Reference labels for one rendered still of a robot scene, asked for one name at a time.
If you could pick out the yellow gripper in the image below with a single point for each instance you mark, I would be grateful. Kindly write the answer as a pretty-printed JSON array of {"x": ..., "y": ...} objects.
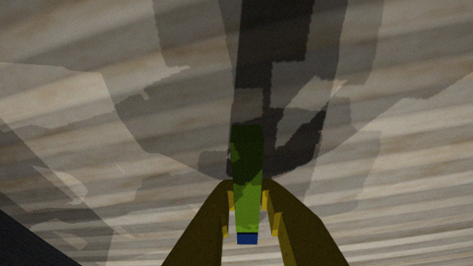
[{"x": 303, "y": 238}]

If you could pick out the lime green rod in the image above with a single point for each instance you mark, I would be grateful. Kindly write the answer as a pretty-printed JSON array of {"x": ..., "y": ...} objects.
[{"x": 247, "y": 149}]

